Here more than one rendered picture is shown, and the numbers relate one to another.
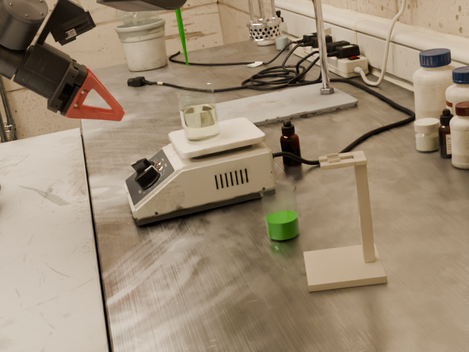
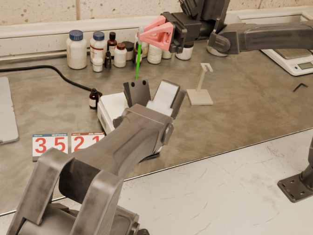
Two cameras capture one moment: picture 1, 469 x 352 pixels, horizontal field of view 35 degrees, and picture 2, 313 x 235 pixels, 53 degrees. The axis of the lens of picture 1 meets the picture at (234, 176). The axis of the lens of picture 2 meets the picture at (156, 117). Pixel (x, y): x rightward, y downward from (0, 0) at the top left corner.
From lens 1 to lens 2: 140 cm
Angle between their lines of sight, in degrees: 92
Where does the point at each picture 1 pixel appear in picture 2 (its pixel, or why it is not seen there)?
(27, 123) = not seen: outside the picture
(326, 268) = (203, 99)
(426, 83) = (85, 46)
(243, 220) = not seen: hidden behind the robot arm
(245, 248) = (184, 118)
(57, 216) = (138, 194)
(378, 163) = (108, 82)
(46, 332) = (246, 165)
